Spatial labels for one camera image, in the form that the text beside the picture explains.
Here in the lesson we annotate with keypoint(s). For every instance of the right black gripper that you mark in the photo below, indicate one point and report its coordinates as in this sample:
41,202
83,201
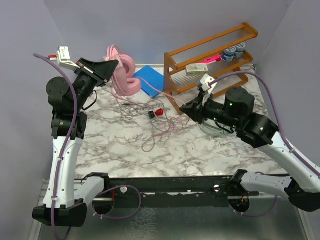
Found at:
195,111

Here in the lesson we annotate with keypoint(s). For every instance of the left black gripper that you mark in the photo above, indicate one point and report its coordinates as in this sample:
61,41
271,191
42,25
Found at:
100,72

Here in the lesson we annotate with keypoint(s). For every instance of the mint green headphones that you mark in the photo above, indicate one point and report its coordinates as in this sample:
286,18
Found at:
214,129

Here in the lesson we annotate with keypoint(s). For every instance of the pink grey headphones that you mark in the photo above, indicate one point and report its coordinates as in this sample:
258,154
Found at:
123,80

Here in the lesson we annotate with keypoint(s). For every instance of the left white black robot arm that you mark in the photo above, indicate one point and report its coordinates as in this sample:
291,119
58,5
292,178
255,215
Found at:
63,205

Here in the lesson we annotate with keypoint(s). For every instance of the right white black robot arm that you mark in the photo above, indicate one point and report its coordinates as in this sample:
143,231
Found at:
301,187

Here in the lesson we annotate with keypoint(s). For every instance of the white green red box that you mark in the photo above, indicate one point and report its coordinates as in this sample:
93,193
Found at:
196,69

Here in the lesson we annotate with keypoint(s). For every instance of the blue notebook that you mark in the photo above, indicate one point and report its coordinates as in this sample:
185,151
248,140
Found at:
151,81

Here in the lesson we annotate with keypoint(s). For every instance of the wooden three-tier rack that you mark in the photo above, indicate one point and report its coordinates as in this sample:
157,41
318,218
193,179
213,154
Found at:
208,51

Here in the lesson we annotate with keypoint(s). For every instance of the pink marker pen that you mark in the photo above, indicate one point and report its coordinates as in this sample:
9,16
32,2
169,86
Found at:
212,59

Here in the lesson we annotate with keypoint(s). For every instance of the blue white jar left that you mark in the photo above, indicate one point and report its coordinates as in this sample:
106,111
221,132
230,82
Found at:
228,54

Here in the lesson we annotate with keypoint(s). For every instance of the blue white jar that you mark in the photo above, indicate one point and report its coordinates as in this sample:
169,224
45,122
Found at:
228,54
239,49

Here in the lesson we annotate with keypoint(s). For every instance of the blue white jar right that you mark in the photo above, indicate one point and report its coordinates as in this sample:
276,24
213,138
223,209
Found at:
239,49

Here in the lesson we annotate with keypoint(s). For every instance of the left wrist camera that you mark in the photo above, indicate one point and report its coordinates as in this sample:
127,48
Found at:
63,58

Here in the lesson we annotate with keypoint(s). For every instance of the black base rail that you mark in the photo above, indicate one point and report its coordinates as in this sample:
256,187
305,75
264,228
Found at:
168,192

